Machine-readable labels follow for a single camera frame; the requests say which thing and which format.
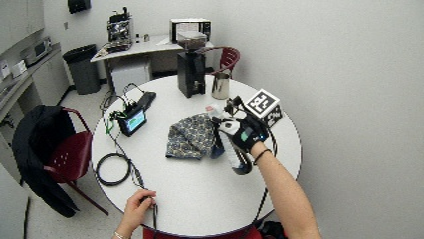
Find black battery box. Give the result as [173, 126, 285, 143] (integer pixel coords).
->
[137, 91, 158, 111]

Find coiled black cable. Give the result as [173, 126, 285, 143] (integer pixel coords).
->
[94, 152, 134, 187]

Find white marker cube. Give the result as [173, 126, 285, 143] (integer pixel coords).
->
[242, 88, 283, 128]

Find thin black cable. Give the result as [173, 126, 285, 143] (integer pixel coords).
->
[100, 82, 161, 233]

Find black bag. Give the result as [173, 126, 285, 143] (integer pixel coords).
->
[257, 220, 288, 239]

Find dark red chair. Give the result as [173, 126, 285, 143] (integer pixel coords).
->
[142, 224, 265, 239]
[43, 106, 112, 217]
[195, 46, 242, 80]

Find white cabinet box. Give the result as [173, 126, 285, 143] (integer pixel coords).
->
[109, 59, 154, 97]

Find white microwave oven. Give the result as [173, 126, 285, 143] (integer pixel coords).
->
[169, 18, 213, 45]

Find grey counter appliance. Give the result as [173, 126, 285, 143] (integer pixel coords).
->
[19, 36, 53, 67]

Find white side table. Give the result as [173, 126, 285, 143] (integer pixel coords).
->
[89, 34, 215, 91]

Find steel milk pitcher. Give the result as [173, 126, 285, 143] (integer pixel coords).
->
[211, 72, 231, 101]

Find black coffee grinder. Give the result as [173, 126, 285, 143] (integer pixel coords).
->
[176, 30, 210, 99]

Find black jacket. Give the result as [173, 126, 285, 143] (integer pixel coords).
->
[11, 104, 81, 219]

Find patterned cloth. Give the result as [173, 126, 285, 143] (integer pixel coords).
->
[165, 113, 225, 161]

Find black trash bin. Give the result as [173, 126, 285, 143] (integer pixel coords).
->
[61, 43, 102, 96]

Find black wall fixture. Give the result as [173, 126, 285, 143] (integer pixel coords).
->
[67, 0, 93, 15]

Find small black monitor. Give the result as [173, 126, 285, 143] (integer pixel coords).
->
[117, 105, 150, 138]

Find espresso machine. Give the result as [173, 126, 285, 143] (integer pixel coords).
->
[105, 6, 136, 54]

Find grey counter with cabinets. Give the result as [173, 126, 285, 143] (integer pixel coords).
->
[0, 41, 72, 127]

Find black wrist band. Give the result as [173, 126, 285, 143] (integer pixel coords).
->
[251, 148, 273, 166]

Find black glove cable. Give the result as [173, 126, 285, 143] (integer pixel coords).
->
[250, 127, 279, 230]

